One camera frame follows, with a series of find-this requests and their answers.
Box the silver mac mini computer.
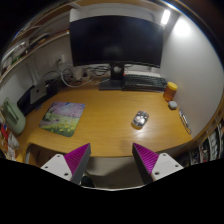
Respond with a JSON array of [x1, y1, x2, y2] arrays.
[[30, 82, 47, 104]]

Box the wall light bar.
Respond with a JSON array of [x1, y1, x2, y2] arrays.
[[161, 9, 171, 25]]

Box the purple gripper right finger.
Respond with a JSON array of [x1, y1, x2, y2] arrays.
[[132, 143, 182, 184]]

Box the green handled bag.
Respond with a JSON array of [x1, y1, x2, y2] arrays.
[[2, 98, 26, 135]]

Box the small grey earbuds case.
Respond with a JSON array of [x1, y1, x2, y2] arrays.
[[168, 101, 177, 110]]

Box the black computer monitor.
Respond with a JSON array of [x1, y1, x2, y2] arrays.
[[70, 15, 163, 90]]

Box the floral mouse pad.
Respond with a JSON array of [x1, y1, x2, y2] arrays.
[[39, 102, 85, 137]]

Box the silver computer mouse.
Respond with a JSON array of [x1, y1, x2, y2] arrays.
[[132, 111, 149, 128]]

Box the black keyboard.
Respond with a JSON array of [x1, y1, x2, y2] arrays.
[[123, 74, 167, 92]]

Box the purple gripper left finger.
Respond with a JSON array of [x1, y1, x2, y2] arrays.
[[42, 144, 91, 185]]

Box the orange lidded jar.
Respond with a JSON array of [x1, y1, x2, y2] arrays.
[[163, 82, 177, 101]]

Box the wooden wall shelf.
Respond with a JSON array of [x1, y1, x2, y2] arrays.
[[0, 0, 78, 83]]

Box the white cable bundle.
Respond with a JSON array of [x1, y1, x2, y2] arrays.
[[55, 59, 111, 89]]

